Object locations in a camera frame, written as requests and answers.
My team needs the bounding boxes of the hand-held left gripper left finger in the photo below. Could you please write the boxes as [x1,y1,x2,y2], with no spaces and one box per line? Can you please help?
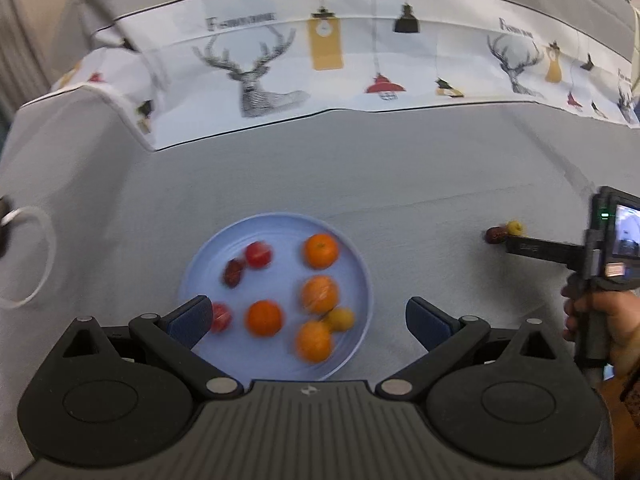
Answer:
[50,296,244,403]

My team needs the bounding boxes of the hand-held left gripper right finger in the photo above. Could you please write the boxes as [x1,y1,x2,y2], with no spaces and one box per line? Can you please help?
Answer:
[375,296,571,403]

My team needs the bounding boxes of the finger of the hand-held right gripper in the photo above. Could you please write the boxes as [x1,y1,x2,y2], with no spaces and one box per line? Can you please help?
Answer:
[505,236,587,266]

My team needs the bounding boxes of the blue plate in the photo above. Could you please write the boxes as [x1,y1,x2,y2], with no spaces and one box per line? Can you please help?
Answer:
[178,213,373,382]

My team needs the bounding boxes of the person's right forearm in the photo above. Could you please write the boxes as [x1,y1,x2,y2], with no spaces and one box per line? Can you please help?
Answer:
[602,360,640,480]

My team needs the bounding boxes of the person's right hand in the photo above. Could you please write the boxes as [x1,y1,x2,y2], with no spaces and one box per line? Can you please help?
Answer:
[561,284,640,378]

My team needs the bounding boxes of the plastic-wrapped orange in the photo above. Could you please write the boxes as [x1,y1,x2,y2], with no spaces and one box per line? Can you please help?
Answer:
[300,275,340,315]

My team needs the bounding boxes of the grey deer print bedsheet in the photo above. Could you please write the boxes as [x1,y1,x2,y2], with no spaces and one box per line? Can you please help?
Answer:
[0,0,640,396]

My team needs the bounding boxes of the grey fleece cloth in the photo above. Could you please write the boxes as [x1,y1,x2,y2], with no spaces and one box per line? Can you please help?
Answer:
[595,397,617,480]

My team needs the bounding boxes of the beige curtain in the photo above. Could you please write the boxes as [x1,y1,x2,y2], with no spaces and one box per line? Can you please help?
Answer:
[0,0,101,121]

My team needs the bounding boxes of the dark wrist bracelet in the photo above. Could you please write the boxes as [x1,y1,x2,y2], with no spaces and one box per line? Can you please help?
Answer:
[619,360,640,403]

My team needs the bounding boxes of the white charging cable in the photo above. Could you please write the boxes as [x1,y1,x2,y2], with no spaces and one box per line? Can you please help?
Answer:
[0,205,56,309]

